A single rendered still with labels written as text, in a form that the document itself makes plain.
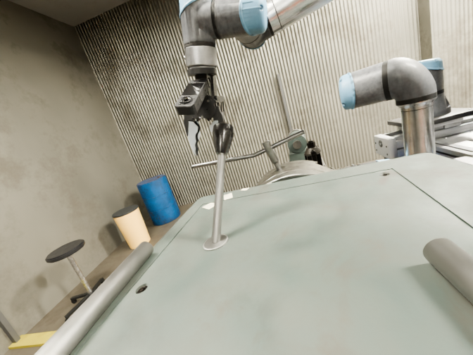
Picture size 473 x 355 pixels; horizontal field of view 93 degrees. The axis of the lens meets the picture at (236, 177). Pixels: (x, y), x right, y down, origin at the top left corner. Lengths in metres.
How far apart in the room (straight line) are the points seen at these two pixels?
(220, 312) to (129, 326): 0.09
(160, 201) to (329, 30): 3.79
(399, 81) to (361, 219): 0.58
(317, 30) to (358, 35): 0.61
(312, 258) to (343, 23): 4.18
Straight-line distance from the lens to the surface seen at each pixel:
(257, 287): 0.23
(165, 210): 4.09
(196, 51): 0.58
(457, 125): 1.31
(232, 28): 0.57
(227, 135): 0.32
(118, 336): 0.27
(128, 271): 0.32
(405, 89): 0.82
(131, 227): 3.62
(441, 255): 0.22
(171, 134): 4.43
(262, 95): 4.04
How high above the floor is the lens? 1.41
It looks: 15 degrees down
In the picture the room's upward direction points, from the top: 17 degrees counter-clockwise
